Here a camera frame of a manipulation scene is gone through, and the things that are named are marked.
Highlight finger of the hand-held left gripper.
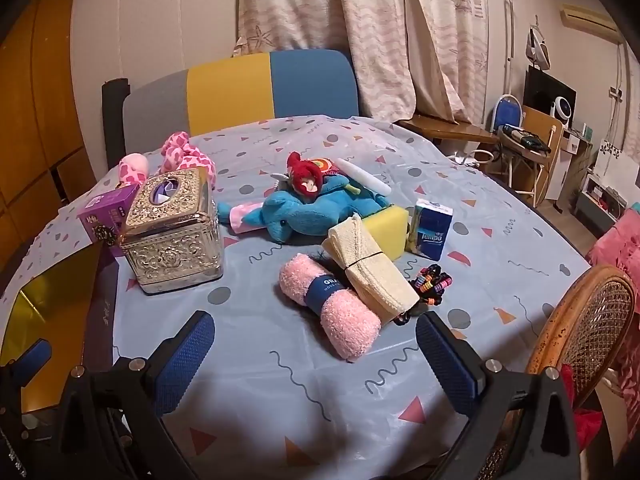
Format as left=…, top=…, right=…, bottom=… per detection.
left=0, top=339, right=53, bottom=413

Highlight white garment steamer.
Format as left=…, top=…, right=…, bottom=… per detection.
left=505, top=0, right=552, bottom=98

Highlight wooden side table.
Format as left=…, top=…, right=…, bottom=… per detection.
left=395, top=114, right=501, bottom=146

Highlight cream printed curtain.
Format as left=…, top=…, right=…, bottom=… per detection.
left=235, top=0, right=491, bottom=123

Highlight red cloth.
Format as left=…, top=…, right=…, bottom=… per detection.
left=560, top=365, right=603, bottom=441

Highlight blue elephant plush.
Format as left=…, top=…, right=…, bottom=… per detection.
left=217, top=187, right=392, bottom=247

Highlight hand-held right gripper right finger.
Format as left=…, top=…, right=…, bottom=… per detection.
left=415, top=311, right=586, bottom=480

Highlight silver ornate tissue box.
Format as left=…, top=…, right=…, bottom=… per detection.
left=120, top=169, right=225, bottom=295

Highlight white tube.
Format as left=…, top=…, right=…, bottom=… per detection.
left=334, top=157, right=392, bottom=196

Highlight beige cloth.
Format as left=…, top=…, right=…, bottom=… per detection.
left=321, top=212, right=421, bottom=323

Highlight black monitor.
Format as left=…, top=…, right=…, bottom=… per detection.
left=523, top=66, right=577, bottom=121

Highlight blue tissue packet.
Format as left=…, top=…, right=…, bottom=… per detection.
left=407, top=198, right=454, bottom=262

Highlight grey yellow blue chair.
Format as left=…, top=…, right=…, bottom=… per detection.
left=101, top=50, right=361, bottom=171

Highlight rattan chair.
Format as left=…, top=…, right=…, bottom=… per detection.
left=525, top=264, right=638, bottom=480

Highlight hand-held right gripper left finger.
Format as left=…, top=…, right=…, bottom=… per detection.
left=52, top=310, right=216, bottom=480

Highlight wooden wardrobe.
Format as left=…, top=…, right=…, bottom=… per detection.
left=0, top=0, right=108, bottom=241

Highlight gold tray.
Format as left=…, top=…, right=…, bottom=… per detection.
left=0, top=242, right=118, bottom=413

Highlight pink towel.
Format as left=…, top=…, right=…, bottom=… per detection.
left=278, top=253, right=383, bottom=362

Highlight purple box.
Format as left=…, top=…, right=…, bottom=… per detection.
left=76, top=182, right=141, bottom=258

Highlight pink blanket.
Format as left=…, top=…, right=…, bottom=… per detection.
left=585, top=205, right=640, bottom=411

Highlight air conditioner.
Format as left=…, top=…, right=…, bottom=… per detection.
left=559, top=4, right=621, bottom=36

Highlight yellow green sponge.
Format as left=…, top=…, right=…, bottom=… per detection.
left=361, top=204, right=411, bottom=262

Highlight blue folding chair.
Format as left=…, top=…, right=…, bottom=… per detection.
left=487, top=94, right=556, bottom=206

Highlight black hairpiece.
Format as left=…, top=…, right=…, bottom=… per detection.
left=392, top=302, right=428, bottom=326

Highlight pink spotted giraffe plush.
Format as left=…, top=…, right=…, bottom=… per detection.
left=118, top=131, right=216, bottom=191

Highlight colourful beaded hair ties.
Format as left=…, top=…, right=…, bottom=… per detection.
left=409, top=264, right=453, bottom=307

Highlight white round fan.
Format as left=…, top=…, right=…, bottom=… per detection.
left=550, top=97, right=576, bottom=128

